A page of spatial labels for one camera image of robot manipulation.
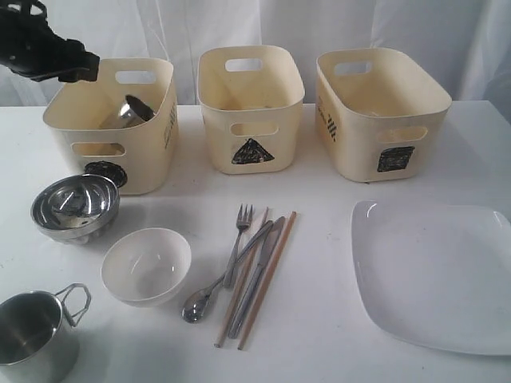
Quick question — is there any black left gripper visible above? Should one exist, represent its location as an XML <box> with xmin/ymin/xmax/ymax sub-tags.
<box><xmin>1</xmin><ymin>1</ymin><xmax>100</xmax><ymax>83</ymax></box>

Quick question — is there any steel mug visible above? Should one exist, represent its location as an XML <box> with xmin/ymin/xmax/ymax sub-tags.
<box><xmin>1</xmin><ymin>282</ymin><xmax>92</xmax><ymax>382</ymax></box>
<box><xmin>99</xmin><ymin>94</ymin><xmax>156</xmax><ymax>129</ymax></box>

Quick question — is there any steel bowl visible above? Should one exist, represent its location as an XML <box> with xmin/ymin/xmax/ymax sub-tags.
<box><xmin>30</xmin><ymin>174</ymin><xmax>121</xmax><ymax>245</ymax></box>

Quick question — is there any white round bowl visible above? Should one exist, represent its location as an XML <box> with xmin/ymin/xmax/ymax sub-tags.
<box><xmin>101</xmin><ymin>227</ymin><xmax>192</xmax><ymax>308</ymax></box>

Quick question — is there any steel fork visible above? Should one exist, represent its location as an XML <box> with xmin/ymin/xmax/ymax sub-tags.
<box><xmin>222</xmin><ymin>204</ymin><xmax>254</xmax><ymax>289</ymax></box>

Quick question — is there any wooden chopstick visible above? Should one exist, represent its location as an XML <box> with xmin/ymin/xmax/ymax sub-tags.
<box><xmin>214</xmin><ymin>206</ymin><xmax>270</xmax><ymax>347</ymax></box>
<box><xmin>233</xmin><ymin>211</ymin><xmax>297</xmax><ymax>351</ymax></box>

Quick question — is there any steel spoon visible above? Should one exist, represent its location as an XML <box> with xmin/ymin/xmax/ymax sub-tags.
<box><xmin>181</xmin><ymin>219</ymin><xmax>273</xmax><ymax>323</ymax></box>

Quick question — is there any cream bin with circle mark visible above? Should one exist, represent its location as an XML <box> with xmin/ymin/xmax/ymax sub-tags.
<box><xmin>43</xmin><ymin>58</ymin><xmax>179</xmax><ymax>195</ymax></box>

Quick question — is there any cream bin with triangle mark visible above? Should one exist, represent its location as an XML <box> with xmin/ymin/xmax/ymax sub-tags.
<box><xmin>197</xmin><ymin>45</ymin><xmax>305</xmax><ymax>175</ymax></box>

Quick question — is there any steel table knife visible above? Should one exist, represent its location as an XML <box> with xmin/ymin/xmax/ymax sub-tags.
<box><xmin>228</xmin><ymin>216</ymin><xmax>286</xmax><ymax>339</ymax></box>

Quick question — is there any cream bin with square mark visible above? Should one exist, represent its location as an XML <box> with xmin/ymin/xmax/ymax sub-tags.
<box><xmin>315</xmin><ymin>47</ymin><xmax>452</xmax><ymax>183</ymax></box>

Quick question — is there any white curtain backdrop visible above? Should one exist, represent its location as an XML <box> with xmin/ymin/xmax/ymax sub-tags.
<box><xmin>0</xmin><ymin>0</ymin><xmax>511</xmax><ymax>108</ymax></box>

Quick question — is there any white square plate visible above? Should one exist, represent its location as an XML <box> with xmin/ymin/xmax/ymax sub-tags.
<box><xmin>351</xmin><ymin>200</ymin><xmax>510</xmax><ymax>357</ymax></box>

